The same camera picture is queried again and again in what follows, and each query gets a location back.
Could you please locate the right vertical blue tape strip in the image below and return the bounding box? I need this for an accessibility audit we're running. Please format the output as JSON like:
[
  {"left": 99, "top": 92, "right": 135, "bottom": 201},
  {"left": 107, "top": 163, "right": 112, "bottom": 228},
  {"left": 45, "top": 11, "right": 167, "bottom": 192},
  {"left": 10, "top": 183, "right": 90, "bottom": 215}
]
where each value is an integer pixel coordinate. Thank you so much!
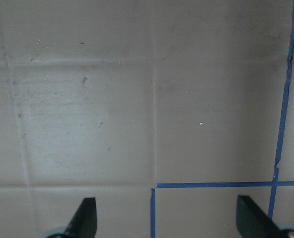
[{"left": 268, "top": 2, "right": 294, "bottom": 220}]

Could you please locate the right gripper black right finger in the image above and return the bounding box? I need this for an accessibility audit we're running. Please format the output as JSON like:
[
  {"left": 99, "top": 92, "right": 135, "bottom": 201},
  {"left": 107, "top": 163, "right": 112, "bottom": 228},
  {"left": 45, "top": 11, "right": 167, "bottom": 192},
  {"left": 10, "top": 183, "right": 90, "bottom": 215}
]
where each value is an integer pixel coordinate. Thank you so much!
[{"left": 236, "top": 195, "right": 294, "bottom": 238}]

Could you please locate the central vertical blue tape strip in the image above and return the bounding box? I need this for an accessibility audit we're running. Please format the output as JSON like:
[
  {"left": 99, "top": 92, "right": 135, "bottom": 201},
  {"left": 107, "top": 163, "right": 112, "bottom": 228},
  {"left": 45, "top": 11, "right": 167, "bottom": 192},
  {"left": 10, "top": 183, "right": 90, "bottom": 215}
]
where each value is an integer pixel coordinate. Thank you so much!
[{"left": 150, "top": 188, "right": 156, "bottom": 238}]

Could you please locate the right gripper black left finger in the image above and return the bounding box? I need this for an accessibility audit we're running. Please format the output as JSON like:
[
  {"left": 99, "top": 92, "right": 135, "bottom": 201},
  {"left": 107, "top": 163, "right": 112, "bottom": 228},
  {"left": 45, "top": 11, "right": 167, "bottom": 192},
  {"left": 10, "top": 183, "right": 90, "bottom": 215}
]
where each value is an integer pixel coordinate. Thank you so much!
[{"left": 43, "top": 197, "right": 98, "bottom": 238}]

